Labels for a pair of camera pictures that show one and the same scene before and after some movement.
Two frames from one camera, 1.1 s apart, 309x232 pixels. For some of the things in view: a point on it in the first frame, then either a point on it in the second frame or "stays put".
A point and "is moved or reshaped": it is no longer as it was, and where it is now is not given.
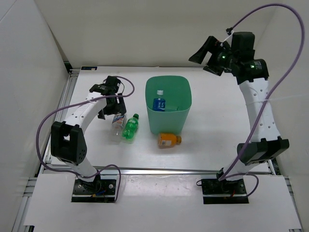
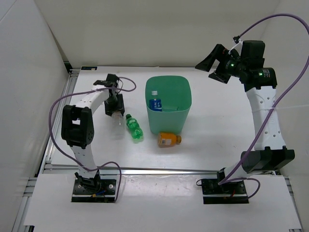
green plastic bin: [177, 93] stays put
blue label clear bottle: [159, 103] is moved or reshaped
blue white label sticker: [89, 68] stays put
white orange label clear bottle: [118, 123] stays put
